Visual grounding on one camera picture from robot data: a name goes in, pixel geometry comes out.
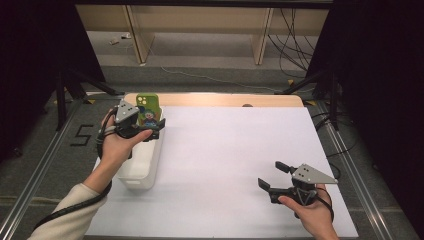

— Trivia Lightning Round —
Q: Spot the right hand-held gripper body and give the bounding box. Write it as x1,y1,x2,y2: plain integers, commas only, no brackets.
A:
268,163,339,207

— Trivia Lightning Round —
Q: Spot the beige wooden desk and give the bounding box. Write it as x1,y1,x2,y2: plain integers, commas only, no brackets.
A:
74,3,331,66

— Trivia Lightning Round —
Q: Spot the black curtain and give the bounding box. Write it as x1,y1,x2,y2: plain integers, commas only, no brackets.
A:
306,0,424,231
0,0,106,161

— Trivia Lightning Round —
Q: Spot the white floor cable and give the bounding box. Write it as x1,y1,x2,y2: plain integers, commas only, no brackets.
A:
148,48,316,94

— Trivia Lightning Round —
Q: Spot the black hanging cable bundle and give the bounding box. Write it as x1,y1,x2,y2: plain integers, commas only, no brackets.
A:
268,8,318,79

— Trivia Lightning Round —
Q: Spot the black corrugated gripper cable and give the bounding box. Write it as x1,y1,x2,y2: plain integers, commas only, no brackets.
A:
33,105,121,231

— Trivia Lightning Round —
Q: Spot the white table mat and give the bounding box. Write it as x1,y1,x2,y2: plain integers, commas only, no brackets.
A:
84,105,359,238

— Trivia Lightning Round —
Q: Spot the person's left hand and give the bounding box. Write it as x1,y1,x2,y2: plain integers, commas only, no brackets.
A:
99,109,154,176

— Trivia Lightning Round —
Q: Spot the aluminium floor rail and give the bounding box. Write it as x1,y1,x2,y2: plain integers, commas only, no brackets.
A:
316,101,394,240
0,99,84,240

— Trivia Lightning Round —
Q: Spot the person's right hand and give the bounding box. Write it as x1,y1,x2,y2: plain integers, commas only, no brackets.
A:
278,184,339,236

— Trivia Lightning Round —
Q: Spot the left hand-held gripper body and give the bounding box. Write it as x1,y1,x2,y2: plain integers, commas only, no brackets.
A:
114,98,149,140

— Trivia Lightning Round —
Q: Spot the white plastic storage bin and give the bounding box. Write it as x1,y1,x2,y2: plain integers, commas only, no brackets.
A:
116,106,166,192

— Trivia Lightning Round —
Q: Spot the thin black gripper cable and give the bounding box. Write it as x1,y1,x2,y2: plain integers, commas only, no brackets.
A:
314,186,335,223

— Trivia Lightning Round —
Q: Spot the green clown phone case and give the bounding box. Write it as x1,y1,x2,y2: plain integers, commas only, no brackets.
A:
135,93,163,129

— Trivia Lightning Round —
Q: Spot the black tripod stand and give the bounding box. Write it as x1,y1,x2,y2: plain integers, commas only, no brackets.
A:
274,69,341,131
54,68,126,132

